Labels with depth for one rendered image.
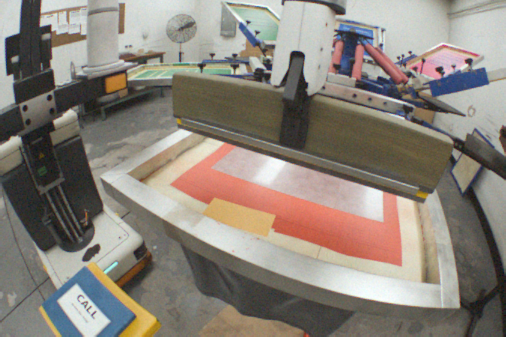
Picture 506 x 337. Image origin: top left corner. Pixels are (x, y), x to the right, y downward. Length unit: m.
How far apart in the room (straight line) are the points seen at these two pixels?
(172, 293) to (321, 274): 1.15
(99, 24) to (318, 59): 0.54
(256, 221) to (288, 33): 0.26
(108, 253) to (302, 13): 1.23
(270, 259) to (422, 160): 0.21
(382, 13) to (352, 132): 4.73
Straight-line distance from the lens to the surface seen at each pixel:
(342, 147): 0.28
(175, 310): 1.32
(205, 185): 0.42
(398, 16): 5.00
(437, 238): 0.40
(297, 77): 0.23
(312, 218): 0.37
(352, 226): 0.38
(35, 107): 0.59
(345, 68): 1.51
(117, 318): 0.28
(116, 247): 1.27
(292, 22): 0.23
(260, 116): 0.30
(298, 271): 0.26
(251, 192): 0.40
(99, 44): 0.63
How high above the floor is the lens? 1.21
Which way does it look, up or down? 28 degrees down
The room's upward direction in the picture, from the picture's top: 4 degrees clockwise
